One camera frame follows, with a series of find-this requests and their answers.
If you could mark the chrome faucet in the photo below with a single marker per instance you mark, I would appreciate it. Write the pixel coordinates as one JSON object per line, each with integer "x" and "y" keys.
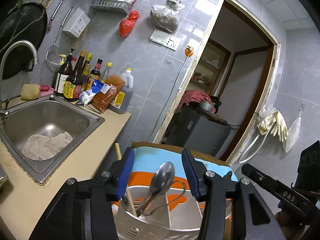
{"x": 17, "y": 65}

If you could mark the white wall socket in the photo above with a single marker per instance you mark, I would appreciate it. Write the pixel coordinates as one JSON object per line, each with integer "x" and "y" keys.
{"x": 165, "y": 39}

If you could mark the silver spoon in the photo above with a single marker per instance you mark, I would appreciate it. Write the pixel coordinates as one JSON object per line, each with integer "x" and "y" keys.
{"x": 160, "y": 183}

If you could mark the red cloth on cabinet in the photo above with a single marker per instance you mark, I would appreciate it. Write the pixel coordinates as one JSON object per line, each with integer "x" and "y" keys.
{"x": 192, "y": 95}

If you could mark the metal pot on cabinet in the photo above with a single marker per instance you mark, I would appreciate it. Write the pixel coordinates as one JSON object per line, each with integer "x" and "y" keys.
{"x": 206, "y": 106}

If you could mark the white box on wall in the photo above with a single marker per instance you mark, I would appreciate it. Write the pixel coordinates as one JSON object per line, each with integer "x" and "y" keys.
{"x": 77, "y": 23}

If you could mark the dark soy sauce bottle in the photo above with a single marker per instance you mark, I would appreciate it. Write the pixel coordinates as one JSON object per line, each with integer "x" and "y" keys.
{"x": 73, "y": 83}

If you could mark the stainless steel sink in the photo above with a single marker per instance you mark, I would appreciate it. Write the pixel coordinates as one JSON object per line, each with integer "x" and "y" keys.
{"x": 48, "y": 116}

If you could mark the grey wall rack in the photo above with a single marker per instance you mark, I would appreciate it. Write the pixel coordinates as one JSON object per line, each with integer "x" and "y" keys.
{"x": 118, "y": 7}

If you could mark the cream rubber gloves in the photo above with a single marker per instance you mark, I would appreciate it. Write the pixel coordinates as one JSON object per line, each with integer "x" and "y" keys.
{"x": 274, "y": 124}

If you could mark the orange wall hook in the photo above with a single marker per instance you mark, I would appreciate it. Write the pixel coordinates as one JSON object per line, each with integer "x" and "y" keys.
{"x": 189, "y": 50}

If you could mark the white utensil holder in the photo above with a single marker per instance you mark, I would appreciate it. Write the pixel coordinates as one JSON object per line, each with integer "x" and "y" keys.
{"x": 176, "y": 218}

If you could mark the orange spice packet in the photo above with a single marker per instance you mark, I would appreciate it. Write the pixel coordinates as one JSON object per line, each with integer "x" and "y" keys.
{"x": 111, "y": 88}

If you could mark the white rag in sink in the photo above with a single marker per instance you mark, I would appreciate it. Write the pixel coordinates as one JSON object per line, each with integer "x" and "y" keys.
{"x": 40, "y": 147}

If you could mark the yellow sponge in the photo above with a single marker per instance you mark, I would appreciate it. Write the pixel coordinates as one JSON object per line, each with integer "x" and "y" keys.
{"x": 30, "y": 91}

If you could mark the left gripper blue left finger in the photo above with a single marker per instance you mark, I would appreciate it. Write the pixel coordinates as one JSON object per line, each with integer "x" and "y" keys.
{"x": 83, "y": 209}

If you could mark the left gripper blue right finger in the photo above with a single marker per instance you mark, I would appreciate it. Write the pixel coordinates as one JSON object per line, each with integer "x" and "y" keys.
{"x": 251, "y": 216}

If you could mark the black wok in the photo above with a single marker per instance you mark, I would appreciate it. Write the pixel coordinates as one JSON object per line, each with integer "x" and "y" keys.
{"x": 29, "y": 22}

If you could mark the wooden chopstick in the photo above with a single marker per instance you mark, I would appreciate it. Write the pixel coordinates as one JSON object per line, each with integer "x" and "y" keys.
{"x": 125, "y": 174}

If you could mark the striped blue orange brown cloth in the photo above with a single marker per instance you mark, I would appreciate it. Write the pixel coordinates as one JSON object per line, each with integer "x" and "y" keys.
{"x": 147, "y": 161}

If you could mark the large oil jug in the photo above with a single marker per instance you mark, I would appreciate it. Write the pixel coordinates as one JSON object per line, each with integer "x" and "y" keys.
{"x": 121, "y": 102}

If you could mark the white mesh strainer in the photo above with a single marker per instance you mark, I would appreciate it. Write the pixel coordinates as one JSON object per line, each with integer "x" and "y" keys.
{"x": 293, "y": 133}

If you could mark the red plastic bag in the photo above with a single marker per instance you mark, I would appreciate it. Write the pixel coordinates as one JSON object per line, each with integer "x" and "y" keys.
{"x": 128, "y": 24}

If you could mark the grey cabinet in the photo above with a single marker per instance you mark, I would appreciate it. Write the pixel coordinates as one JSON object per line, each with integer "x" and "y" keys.
{"x": 198, "y": 131}

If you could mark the clear bag of dried goods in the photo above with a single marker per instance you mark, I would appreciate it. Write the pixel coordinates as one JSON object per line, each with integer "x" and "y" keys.
{"x": 166, "y": 16}

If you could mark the wire skimmer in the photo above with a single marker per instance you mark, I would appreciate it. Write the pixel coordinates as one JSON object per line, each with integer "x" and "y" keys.
{"x": 52, "y": 58}

